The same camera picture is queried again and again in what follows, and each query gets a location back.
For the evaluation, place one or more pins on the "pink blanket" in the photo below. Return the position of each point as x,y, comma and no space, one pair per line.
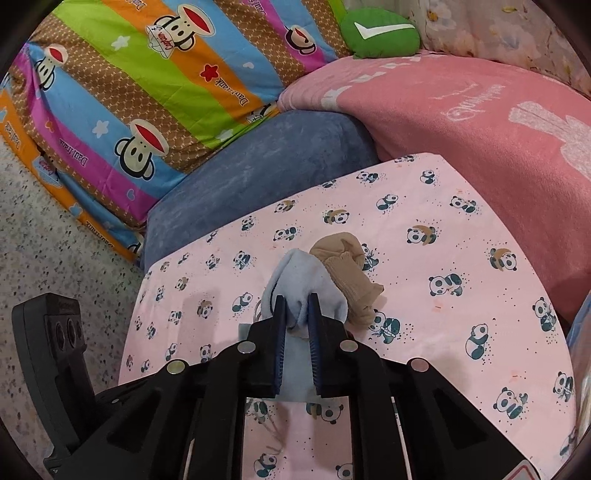
461,115

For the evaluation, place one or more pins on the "beige sock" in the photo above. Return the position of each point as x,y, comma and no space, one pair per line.
344,263

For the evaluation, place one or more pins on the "light blue sock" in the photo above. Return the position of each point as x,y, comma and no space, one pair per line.
300,286

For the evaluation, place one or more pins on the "blue cushion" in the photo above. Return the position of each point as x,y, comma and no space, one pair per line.
258,161

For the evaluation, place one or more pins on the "green pillow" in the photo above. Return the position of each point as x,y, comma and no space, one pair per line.
383,41

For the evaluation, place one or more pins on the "floral cloth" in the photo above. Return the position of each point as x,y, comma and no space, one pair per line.
485,27

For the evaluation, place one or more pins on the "pink panda print sheet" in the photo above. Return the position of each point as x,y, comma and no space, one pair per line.
461,323

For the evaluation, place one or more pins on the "striped monkey print quilt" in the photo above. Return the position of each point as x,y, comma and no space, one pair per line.
138,92

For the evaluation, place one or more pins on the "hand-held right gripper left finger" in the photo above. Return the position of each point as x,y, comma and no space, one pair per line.
277,350

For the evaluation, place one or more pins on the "trash bin with white liner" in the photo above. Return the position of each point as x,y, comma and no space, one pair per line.
582,369

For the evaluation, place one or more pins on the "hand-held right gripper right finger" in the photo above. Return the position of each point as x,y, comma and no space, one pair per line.
315,346

